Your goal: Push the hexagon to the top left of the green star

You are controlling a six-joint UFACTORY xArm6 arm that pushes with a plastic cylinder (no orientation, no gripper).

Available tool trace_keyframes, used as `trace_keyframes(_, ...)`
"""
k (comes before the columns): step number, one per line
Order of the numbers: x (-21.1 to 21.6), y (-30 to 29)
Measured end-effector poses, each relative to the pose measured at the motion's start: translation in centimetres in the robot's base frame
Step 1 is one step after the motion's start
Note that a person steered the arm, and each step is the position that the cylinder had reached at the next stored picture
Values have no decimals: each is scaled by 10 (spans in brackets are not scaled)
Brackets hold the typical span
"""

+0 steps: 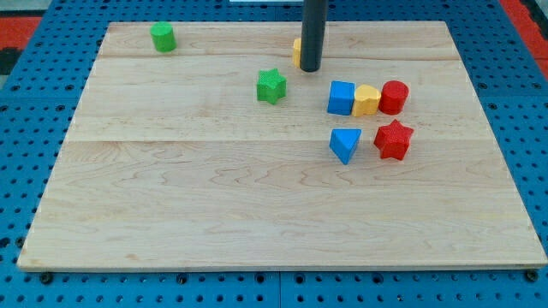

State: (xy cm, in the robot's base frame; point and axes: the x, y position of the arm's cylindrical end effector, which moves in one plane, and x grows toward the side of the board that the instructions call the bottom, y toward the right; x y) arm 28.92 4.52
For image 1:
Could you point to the yellow hexagon block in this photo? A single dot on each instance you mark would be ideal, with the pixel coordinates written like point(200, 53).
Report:
point(296, 53)

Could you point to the green star block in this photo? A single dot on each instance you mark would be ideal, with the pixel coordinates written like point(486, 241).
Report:
point(271, 86)

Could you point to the red star block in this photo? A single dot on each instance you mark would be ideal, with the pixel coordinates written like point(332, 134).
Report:
point(393, 140)

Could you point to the light wooden board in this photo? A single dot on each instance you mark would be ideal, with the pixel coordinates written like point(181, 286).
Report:
point(172, 164)

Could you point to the blue triangle block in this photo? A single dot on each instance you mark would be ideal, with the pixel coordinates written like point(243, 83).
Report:
point(344, 142)

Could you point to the blue cube block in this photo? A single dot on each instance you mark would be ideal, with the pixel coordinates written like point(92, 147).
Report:
point(341, 98)

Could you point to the yellow heart block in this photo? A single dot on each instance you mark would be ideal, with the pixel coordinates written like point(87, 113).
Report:
point(366, 101)

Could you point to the red cylinder block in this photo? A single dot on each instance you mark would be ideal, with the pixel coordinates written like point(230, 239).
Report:
point(394, 95)

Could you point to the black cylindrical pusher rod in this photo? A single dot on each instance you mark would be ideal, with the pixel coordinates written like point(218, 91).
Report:
point(314, 15)

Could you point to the green cylinder block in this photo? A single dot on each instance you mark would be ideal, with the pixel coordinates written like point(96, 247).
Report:
point(163, 37)

